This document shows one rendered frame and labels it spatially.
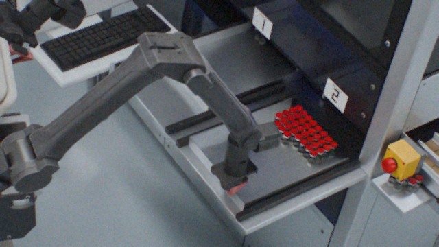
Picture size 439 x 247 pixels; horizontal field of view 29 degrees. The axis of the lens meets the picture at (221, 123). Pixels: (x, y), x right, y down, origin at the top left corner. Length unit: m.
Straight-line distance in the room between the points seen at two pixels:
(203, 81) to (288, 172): 0.70
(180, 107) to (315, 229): 0.59
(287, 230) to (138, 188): 0.78
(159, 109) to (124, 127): 1.19
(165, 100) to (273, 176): 0.39
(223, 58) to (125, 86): 1.00
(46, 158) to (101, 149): 1.77
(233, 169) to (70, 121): 0.54
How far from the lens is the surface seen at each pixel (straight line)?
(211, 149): 2.26
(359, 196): 2.36
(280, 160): 2.27
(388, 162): 2.16
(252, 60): 2.55
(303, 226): 2.66
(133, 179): 3.34
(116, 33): 2.67
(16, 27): 2.00
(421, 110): 2.23
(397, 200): 2.27
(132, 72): 1.56
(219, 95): 1.73
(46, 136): 1.66
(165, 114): 2.34
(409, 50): 2.02
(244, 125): 1.87
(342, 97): 2.26
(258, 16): 2.47
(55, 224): 3.20
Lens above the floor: 2.51
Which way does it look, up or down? 44 degrees down
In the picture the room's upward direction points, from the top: 10 degrees clockwise
